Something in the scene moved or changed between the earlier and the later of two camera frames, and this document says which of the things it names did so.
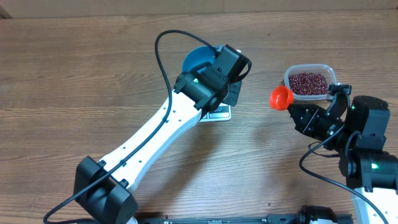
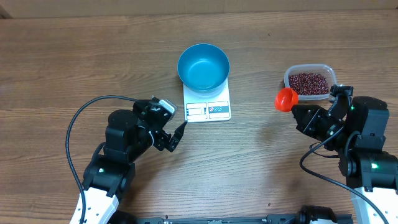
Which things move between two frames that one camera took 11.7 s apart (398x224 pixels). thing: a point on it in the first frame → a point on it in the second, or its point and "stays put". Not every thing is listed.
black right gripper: [306, 125] stays put
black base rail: [269, 219] stays put
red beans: [308, 84] stays put
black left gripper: [230, 98] → [161, 140]
